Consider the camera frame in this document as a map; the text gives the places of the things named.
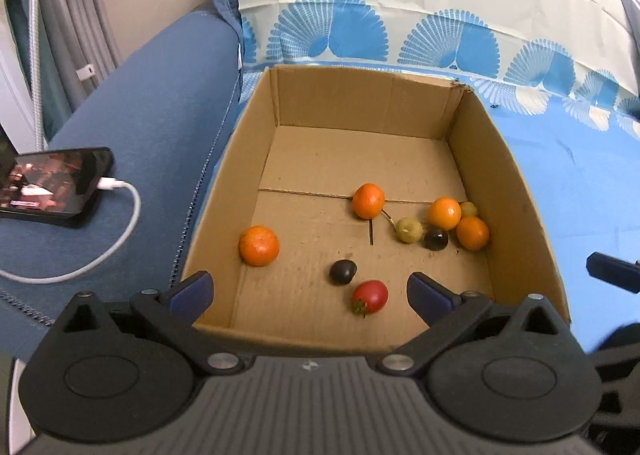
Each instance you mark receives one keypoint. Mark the black smartphone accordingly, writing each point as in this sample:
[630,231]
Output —
[50,185]

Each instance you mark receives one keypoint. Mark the blue sofa cover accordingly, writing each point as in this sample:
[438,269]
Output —
[160,110]

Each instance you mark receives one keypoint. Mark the dark purple grape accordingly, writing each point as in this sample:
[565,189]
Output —
[342,272]
[436,239]

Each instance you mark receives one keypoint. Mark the red cherry tomato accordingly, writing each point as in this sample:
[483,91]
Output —
[371,296]

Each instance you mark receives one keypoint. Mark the white curtain clip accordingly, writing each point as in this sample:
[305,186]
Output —
[85,71]

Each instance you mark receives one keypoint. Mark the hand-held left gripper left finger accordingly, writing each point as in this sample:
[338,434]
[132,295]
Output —
[192,293]

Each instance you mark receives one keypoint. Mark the blue fan-patterned sheet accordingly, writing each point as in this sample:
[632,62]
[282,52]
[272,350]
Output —
[575,175]

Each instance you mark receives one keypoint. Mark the grey curtain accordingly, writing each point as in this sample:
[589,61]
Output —
[85,10]

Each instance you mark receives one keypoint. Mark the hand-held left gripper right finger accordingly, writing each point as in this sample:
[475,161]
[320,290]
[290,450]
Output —
[430,296]

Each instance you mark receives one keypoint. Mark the small orange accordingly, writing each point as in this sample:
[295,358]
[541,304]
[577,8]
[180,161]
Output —
[368,201]
[444,214]
[473,234]
[259,246]

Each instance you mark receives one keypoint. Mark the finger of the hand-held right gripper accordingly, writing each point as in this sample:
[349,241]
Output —
[615,272]

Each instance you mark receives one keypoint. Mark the brown cardboard box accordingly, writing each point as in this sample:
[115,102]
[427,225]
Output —
[310,155]

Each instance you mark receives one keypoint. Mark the small yellow-green fruit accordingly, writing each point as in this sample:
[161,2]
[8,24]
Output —
[469,209]
[409,230]

